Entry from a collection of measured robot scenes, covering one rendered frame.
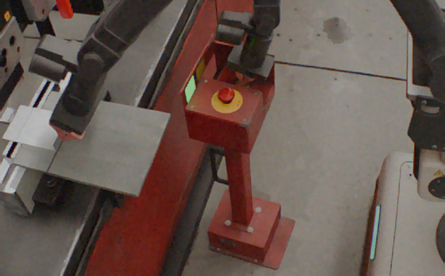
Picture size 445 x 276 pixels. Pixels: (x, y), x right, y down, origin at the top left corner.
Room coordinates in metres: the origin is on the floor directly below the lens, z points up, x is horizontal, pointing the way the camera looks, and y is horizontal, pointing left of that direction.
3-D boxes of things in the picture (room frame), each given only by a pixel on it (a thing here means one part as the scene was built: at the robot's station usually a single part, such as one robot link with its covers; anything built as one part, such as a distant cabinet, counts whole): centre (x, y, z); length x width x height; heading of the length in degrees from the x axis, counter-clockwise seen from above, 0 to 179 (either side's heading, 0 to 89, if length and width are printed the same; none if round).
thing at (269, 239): (0.93, -0.07, 0.06); 0.25 x 0.20 x 0.12; 62
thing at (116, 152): (0.68, 0.24, 1.00); 0.26 x 0.18 x 0.01; 67
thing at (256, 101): (0.94, -0.05, 0.75); 0.20 x 0.16 x 0.18; 152
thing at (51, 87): (0.75, 0.36, 0.99); 0.20 x 0.03 x 0.03; 157
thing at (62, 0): (0.85, 0.25, 1.20); 0.04 x 0.02 x 0.10; 67
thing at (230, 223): (0.94, -0.05, 0.13); 0.10 x 0.10 x 0.01; 62
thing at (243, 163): (0.94, -0.05, 0.39); 0.05 x 0.05 x 0.54; 62
